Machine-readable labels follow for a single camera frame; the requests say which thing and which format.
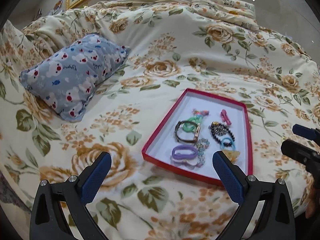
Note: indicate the blue bear print pillow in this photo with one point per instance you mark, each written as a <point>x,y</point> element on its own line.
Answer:
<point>67,80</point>

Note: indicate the floral blanket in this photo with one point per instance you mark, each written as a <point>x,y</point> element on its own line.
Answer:
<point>174,46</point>

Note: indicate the yellow hair claw clip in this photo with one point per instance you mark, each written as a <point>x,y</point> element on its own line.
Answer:
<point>231,155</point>

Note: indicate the red shallow box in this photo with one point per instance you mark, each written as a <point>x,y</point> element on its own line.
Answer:
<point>195,161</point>

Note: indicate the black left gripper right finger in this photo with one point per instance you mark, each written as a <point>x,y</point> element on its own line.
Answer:
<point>276,220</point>

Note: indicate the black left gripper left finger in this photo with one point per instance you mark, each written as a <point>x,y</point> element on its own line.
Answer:
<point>47,218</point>

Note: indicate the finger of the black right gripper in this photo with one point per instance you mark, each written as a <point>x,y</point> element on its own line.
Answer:
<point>307,133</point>
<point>302,154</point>

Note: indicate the pink hair clip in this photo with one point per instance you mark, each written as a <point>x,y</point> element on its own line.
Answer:
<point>224,117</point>

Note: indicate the right hand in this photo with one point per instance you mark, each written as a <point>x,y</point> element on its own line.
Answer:
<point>313,202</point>

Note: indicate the floral pillow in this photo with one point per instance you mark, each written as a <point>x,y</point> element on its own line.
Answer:
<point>231,11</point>

